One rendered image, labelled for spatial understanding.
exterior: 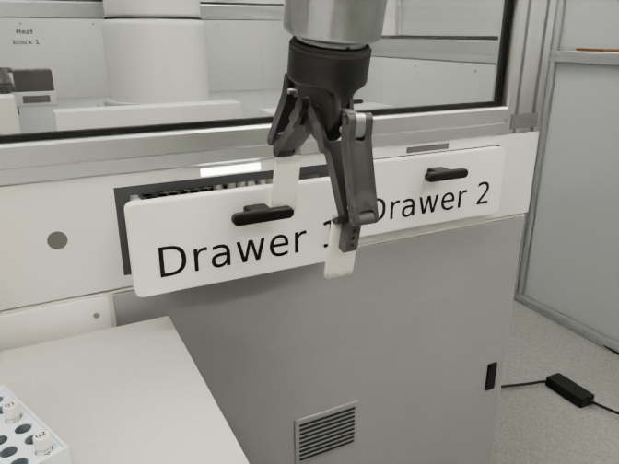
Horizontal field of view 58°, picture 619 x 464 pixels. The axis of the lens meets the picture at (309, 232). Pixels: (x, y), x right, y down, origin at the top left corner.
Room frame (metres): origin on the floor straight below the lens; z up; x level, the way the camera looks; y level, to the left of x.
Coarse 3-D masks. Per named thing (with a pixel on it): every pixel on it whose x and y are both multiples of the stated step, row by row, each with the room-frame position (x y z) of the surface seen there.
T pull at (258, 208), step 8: (248, 208) 0.62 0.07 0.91; (256, 208) 0.62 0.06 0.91; (264, 208) 0.62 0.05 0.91; (272, 208) 0.61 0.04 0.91; (280, 208) 0.61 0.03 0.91; (288, 208) 0.62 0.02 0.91; (232, 216) 0.59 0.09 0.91; (240, 216) 0.59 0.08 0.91; (248, 216) 0.59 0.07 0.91; (256, 216) 0.60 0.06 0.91; (264, 216) 0.60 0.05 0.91; (272, 216) 0.61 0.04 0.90; (280, 216) 0.61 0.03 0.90; (288, 216) 0.62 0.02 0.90; (240, 224) 0.59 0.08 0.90; (248, 224) 0.59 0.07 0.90
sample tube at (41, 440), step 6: (42, 432) 0.36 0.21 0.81; (48, 432) 0.36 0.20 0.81; (36, 438) 0.35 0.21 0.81; (42, 438) 0.35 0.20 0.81; (48, 438) 0.35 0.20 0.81; (36, 444) 0.35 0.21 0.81; (42, 444) 0.35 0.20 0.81; (48, 444) 0.35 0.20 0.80; (36, 450) 0.35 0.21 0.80; (42, 450) 0.36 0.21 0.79; (48, 450) 0.35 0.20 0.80
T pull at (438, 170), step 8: (432, 168) 0.81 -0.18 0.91; (440, 168) 0.81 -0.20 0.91; (448, 168) 0.81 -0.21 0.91; (456, 168) 0.81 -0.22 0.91; (464, 168) 0.81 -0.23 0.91; (432, 176) 0.78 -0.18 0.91; (440, 176) 0.79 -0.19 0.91; (448, 176) 0.79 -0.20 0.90; (456, 176) 0.80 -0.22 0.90; (464, 176) 0.81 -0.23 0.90
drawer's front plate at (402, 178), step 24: (384, 168) 0.79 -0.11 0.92; (408, 168) 0.81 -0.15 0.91; (480, 168) 0.87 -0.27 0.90; (384, 192) 0.79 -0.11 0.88; (408, 192) 0.81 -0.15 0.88; (432, 192) 0.83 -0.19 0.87; (456, 192) 0.85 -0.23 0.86; (480, 192) 0.87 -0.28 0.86; (384, 216) 0.79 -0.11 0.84; (408, 216) 0.81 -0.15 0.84; (432, 216) 0.83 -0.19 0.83; (456, 216) 0.85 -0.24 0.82
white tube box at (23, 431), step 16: (0, 400) 0.42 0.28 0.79; (16, 400) 0.41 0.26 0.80; (0, 416) 0.39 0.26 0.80; (32, 416) 0.39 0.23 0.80; (0, 432) 0.37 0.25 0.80; (16, 432) 0.38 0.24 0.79; (32, 432) 0.37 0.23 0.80; (0, 448) 0.35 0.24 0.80; (16, 448) 0.36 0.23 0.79; (32, 448) 0.35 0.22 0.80; (64, 448) 0.35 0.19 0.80
